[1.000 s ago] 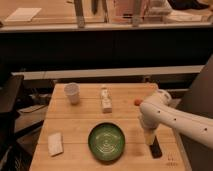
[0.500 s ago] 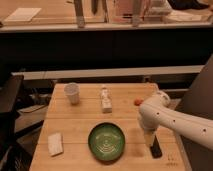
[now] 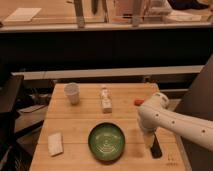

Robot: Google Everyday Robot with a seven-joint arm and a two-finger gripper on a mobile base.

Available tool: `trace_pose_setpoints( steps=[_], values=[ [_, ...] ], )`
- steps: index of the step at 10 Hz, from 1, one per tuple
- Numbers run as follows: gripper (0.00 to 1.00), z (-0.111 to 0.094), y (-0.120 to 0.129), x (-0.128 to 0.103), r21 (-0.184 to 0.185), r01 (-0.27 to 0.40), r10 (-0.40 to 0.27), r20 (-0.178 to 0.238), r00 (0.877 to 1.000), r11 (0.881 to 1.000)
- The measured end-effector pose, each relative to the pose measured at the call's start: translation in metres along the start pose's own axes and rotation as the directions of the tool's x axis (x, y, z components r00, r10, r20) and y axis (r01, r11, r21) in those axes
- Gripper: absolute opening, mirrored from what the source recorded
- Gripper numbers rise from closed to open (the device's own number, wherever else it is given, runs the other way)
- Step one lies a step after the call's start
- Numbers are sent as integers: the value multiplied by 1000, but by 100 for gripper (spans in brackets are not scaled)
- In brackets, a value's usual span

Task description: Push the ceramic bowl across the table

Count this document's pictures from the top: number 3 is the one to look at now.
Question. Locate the orange carrot toy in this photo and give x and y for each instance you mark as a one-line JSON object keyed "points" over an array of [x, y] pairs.
{"points": [[138, 102]]}

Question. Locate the green ceramic bowl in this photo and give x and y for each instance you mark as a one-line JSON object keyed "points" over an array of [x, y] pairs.
{"points": [[106, 142]]}

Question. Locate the white wooden figure block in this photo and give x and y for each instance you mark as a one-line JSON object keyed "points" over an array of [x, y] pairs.
{"points": [[106, 100]]}

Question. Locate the white paper cup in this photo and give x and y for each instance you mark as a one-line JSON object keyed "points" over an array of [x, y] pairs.
{"points": [[72, 92]]}

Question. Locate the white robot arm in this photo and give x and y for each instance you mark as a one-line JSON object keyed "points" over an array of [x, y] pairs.
{"points": [[153, 113]]}

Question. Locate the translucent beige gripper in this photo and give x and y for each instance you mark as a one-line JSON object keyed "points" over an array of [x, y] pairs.
{"points": [[148, 139]]}

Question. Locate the white paper sheet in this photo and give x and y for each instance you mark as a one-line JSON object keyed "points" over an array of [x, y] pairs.
{"points": [[23, 15]]}

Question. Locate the black remote control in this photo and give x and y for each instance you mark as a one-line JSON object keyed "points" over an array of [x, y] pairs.
{"points": [[155, 149]]}

